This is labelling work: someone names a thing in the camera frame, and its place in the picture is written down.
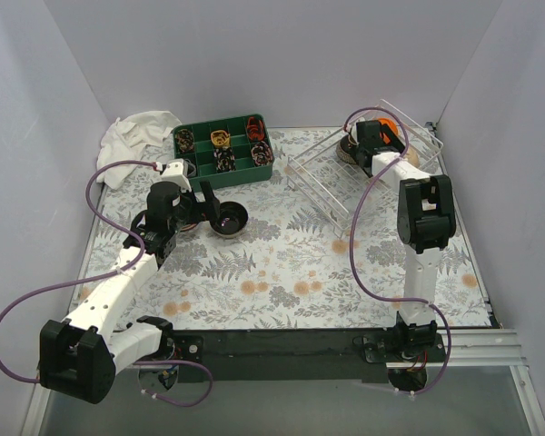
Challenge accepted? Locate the olive brown bowl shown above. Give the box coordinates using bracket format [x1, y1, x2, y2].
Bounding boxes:
[210, 201, 249, 239]

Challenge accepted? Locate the beige bowl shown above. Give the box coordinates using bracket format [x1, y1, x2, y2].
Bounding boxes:
[404, 149, 421, 168]

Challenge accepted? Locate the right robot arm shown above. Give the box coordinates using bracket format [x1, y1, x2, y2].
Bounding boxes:
[349, 120, 456, 362]

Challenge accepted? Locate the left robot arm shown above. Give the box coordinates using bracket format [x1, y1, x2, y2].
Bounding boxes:
[39, 182, 220, 404]

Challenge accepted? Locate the orange bowl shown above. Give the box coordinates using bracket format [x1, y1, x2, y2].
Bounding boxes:
[378, 117, 399, 135]

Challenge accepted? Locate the black patterned bowl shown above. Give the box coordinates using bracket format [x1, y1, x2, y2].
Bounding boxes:
[336, 134, 357, 165]

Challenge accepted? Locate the black floral rolled sock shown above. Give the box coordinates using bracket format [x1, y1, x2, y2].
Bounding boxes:
[213, 147, 236, 173]

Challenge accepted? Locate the green plastic organizer tray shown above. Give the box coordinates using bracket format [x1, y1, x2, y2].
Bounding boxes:
[172, 114, 274, 191]

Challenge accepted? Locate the yellow rolled sock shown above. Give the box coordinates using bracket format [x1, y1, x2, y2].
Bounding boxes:
[211, 129, 231, 148]

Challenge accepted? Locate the dark patterned rolled sock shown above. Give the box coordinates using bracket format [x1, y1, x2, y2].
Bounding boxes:
[174, 129, 194, 154]

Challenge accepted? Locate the pink rose rolled sock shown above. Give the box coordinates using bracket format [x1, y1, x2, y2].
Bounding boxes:
[251, 141, 274, 167]

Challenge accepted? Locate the white crumpled cloth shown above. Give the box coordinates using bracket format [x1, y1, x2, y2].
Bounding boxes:
[96, 111, 182, 170]

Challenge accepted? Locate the orange black rolled sock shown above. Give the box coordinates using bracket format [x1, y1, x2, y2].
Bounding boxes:
[246, 116, 265, 142]

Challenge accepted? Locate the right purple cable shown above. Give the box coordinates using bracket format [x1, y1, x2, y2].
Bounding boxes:
[343, 106, 453, 395]

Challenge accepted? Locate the purple cable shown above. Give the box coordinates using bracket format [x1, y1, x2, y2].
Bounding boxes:
[0, 159, 214, 408]
[343, 106, 453, 395]

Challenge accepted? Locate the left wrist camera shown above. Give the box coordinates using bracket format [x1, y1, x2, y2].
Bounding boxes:
[158, 159, 192, 192]

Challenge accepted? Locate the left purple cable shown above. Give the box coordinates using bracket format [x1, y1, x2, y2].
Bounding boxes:
[0, 159, 214, 408]

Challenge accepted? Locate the white wire dish rack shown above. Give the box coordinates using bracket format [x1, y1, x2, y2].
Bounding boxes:
[287, 99, 443, 237]

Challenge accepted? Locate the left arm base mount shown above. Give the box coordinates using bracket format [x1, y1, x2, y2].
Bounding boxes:
[137, 335, 203, 393]

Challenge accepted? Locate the aluminium frame rail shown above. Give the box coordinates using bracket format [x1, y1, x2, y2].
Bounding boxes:
[40, 326, 528, 369]

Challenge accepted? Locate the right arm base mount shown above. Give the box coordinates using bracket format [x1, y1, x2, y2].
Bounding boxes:
[352, 330, 447, 395]

